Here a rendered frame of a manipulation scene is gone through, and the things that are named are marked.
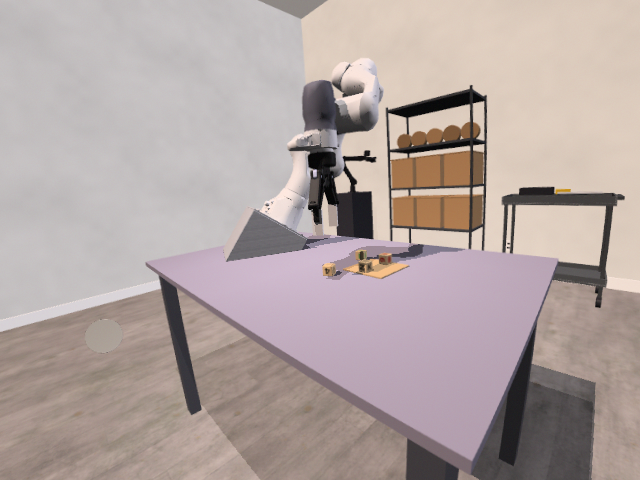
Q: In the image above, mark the tan flat mat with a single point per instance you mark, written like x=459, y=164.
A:
x=379, y=270

